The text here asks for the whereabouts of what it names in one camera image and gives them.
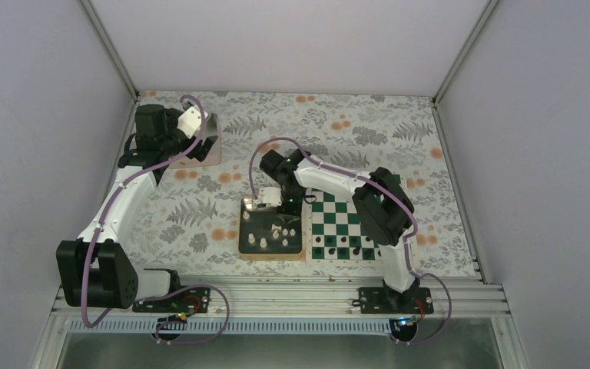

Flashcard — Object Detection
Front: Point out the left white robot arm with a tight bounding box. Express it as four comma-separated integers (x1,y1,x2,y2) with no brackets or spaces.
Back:
56,103,220,311

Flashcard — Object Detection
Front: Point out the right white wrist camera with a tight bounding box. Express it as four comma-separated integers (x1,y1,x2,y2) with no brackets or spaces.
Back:
256,187,282,207

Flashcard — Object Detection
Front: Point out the metal tray with wooden rim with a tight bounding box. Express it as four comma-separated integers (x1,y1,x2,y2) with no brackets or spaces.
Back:
237,197,305,261

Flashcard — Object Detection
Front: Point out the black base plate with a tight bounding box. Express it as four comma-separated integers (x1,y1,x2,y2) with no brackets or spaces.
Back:
132,288,210,314
351,287,435,314

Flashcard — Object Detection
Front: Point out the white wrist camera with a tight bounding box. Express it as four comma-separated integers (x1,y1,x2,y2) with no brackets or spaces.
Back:
177,106,202,138
256,187,282,207

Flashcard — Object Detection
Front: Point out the floral paper table cover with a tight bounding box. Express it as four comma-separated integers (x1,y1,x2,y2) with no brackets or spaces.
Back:
125,91,476,278

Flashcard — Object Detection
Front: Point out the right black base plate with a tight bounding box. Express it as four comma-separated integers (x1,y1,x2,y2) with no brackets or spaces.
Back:
351,287,435,314

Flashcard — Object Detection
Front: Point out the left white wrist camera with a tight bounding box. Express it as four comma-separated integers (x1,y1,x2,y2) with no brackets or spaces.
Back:
177,106,202,138

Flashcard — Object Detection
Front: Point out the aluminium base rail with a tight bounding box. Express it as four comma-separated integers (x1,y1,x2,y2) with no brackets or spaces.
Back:
50,282,511,319

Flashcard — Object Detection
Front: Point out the green white chess board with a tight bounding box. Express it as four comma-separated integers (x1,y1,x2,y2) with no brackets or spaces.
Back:
305,189,381,266

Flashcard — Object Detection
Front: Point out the empty silver metal tray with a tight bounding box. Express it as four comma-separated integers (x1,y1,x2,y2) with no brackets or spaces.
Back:
169,113,222,169

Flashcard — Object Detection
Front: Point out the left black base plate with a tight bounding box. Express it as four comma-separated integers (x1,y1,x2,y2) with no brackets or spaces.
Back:
132,288,210,314

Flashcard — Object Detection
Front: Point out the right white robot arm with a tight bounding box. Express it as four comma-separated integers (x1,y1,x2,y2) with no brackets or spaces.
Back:
260,150,419,313

